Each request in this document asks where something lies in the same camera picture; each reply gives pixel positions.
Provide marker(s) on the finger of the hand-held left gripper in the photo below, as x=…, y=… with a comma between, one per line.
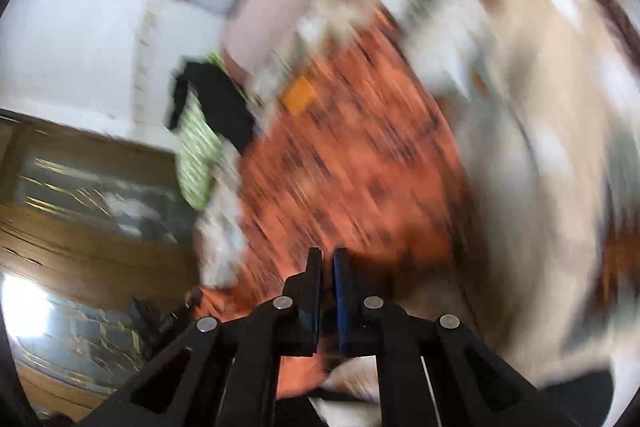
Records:
x=165, y=322

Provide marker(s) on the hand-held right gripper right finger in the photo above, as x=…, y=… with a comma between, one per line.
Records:
x=343, y=297

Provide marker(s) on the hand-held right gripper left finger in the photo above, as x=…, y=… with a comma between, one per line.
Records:
x=315, y=304

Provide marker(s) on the orange floral cloth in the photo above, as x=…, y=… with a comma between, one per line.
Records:
x=350, y=132

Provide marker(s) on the wooden glass cabinet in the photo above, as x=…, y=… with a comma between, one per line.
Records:
x=75, y=232

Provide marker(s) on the green patterned pillow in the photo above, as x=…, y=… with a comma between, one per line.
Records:
x=195, y=157

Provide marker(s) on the black cloth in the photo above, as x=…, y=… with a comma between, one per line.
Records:
x=220, y=102

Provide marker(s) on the leaf print blanket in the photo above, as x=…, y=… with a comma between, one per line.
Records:
x=540, y=107

